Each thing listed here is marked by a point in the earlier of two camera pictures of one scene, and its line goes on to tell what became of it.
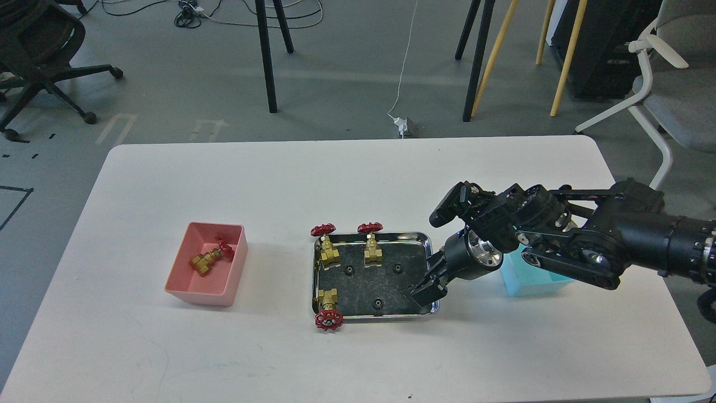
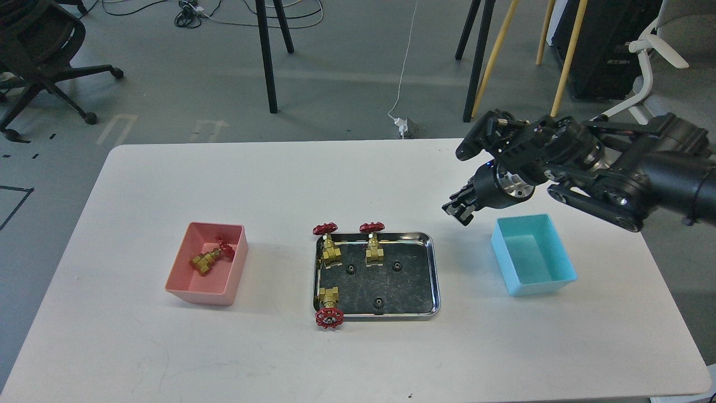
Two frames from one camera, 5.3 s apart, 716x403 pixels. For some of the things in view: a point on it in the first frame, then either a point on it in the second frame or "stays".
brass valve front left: (329, 318) stays
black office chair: (38, 39) stays
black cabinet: (602, 66) stays
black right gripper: (467, 256) → (490, 190)
